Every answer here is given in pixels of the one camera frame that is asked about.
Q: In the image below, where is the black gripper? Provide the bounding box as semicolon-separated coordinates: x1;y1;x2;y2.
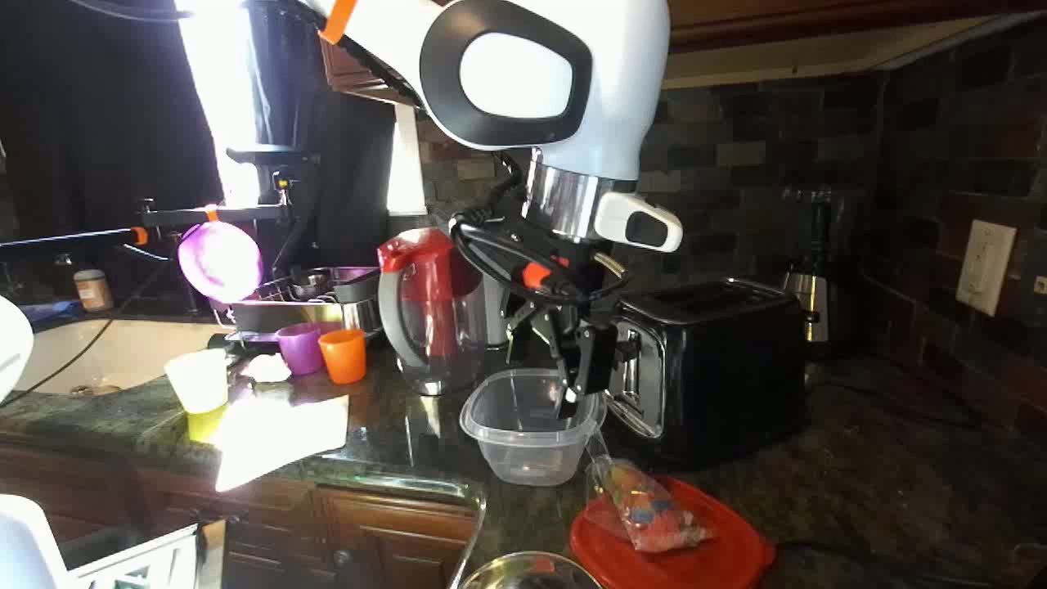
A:
495;224;633;423

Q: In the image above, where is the clear bag of gummy bears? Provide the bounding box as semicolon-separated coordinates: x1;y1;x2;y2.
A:
587;430;718;558

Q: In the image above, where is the red plastic container lid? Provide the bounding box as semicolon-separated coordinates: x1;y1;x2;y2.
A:
567;473;779;589

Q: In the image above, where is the silver metal bowl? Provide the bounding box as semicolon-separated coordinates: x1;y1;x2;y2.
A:
460;546;607;589

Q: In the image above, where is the purple plastic bowl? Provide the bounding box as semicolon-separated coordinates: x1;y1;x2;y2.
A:
173;221;267;309

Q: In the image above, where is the clear plastic food container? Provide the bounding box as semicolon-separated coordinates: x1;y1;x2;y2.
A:
454;368;609;490

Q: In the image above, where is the black toaster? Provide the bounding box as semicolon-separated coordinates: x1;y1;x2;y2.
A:
601;275;811;467

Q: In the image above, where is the clear pitcher with red lid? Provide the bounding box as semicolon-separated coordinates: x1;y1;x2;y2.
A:
375;227;519;397

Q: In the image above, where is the orange plastic cup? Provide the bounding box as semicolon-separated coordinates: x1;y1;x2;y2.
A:
318;325;375;389

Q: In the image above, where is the dark blender with silver base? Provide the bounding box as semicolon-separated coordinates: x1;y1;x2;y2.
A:
779;183;847;347

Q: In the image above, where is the wooden base cabinet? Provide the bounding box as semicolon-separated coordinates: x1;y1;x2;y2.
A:
0;430;484;589

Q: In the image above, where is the white paper towel roll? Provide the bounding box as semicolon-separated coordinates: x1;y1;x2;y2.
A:
387;102;432;221

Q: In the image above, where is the purple plastic cup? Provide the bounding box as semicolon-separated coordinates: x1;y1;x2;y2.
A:
274;321;332;379

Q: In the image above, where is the metal dish pan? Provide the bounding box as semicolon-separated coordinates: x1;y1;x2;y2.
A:
224;263;387;336

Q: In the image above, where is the white paper sheet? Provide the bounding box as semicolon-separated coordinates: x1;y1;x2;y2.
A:
214;384;354;499

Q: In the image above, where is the small white dish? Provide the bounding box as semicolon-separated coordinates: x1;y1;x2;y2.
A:
235;351;295;388

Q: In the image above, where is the yellow green plastic cup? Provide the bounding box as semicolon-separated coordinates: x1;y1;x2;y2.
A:
183;402;228;447

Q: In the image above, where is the white plastic cup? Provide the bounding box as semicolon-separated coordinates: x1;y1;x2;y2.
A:
162;347;233;415

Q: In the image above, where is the small brown jar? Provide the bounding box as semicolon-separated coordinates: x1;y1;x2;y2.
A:
72;264;119;319

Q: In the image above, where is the white plastic crate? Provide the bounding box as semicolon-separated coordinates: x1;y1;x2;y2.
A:
0;490;202;589

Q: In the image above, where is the orange cable clip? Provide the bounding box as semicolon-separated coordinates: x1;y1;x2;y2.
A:
521;258;556;295

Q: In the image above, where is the white wall switch plate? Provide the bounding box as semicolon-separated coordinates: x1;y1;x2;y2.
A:
956;215;1021;321

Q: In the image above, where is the orange cable strap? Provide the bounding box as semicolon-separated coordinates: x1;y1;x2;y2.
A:
318;0;359;46

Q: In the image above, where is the black camera mount rod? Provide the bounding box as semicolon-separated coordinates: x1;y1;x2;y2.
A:
0;140;320;255

